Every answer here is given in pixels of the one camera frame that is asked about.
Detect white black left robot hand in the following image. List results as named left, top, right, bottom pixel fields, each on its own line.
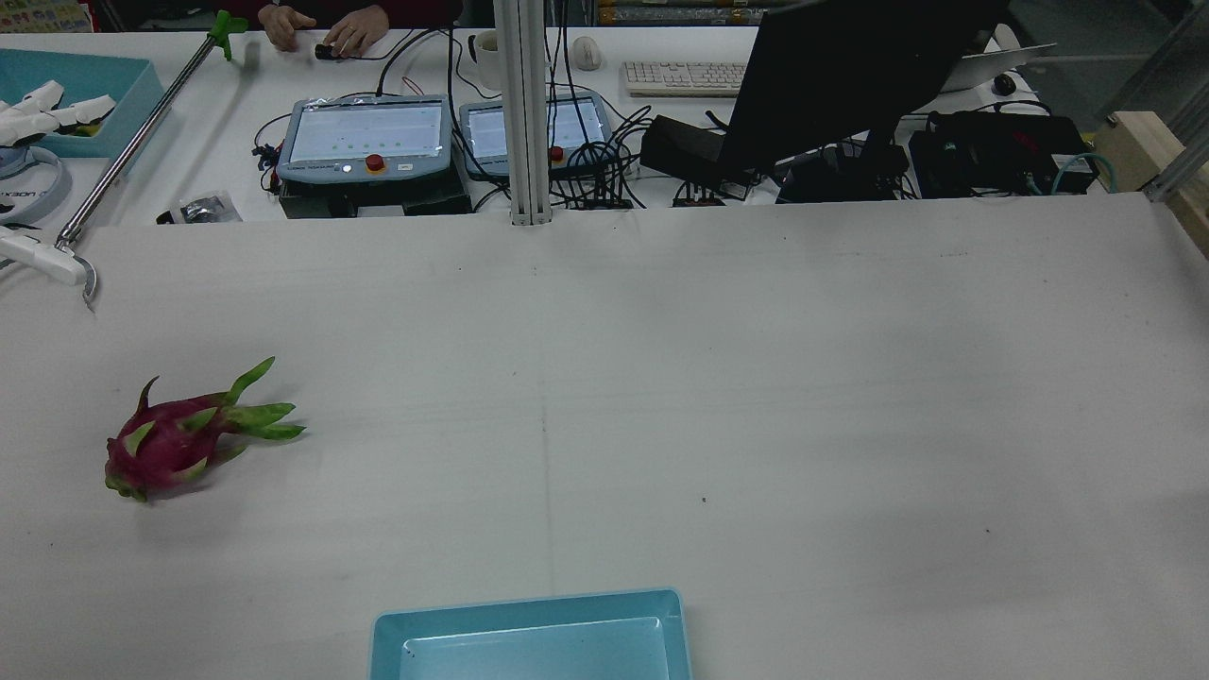
left=0, top=80, right=116, bottom=286

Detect pink green dragon fruit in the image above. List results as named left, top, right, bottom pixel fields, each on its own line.
left=104, top=356, right=308, bottom=503

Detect blue plastic storage bin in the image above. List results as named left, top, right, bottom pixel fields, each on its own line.
left=0, top=47, right=166, bottom=160

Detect blue round containers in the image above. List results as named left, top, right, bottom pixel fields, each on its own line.
left=0, top=146, right=73, bottom=229

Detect colourful printed box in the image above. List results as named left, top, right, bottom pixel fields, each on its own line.
left=0, top=0, right=96, bottom=35

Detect clear plastic bag with parts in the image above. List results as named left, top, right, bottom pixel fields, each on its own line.
left=156, top=191, right=244, bottom=226

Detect teach pendant with red button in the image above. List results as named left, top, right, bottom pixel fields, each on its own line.
left=277, top=93, right=453, bottom=186
left=459, top=92, right=616, bottom=179

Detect white mug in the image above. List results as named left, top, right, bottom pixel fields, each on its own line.
left=468, top=29, right=507, bottom=94

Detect white keyboard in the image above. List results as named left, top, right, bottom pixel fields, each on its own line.
left=621, top=60, right=748, bottom=99

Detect light blue plastic tray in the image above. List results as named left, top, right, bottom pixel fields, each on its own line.
left=368, top=587, right=693, bottom=680

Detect black computer monitor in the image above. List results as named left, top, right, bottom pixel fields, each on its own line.
left=722, top=0, right=1013, bottom=177

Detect black electronics box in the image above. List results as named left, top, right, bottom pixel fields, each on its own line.
left=908, top=110, right=1102, bottom=198

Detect metal reacher grabber green handle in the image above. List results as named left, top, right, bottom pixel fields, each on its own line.
left=55, top=9, right=248, bottom=313

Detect aluminium profile post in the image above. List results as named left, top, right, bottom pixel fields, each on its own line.
left=492, top=0, right=554, bottom=227

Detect black cable bundle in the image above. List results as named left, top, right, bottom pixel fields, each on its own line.
left=546, top=102, right=655, bottom=211

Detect teal cable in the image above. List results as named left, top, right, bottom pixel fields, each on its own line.
left=1051, top=151, right=1121, bottom=196

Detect aluminium frame bar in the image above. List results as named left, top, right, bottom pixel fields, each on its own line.
left=1142, top=90, right=1209, bottom=205

